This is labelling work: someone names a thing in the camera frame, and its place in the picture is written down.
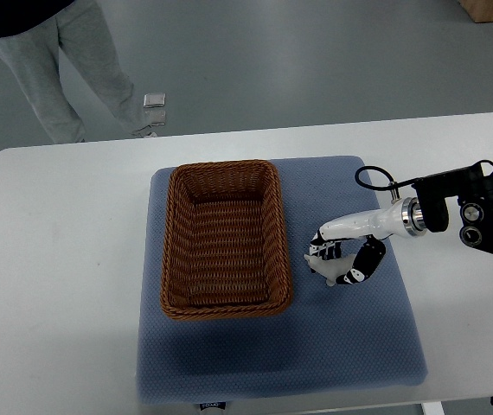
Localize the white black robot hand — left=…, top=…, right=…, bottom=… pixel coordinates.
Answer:
left=307, top=205, right=404, bottom=284

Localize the white bear figurine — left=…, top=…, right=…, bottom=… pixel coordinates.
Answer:
left=304, top=254, right=355, bottom=286

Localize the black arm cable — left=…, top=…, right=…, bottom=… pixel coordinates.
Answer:
left=355, top=165, right=420, bottom=191

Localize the upper metal floor plate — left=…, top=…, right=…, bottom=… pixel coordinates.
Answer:
left=143, top=93, right=166, bottom=108

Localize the lower metal floor plate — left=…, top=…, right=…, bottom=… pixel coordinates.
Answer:
left=145, top=109, right=167, bottom=126

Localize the person in grey sweatpants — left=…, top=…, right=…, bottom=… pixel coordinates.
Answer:
left=0, top=1, right=156, bottom=144

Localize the blue foam mat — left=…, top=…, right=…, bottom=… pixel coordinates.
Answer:
left=136, top=156, right=427, bottom=405

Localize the brown wicker basket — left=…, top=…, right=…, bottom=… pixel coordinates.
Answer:
left=160, top=160, right=293, bottom=321

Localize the metal floor plate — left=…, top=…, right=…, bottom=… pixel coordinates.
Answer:
left=143, top=93, right=166, bottom=108
left=145, top=109, right=167, bottom=126

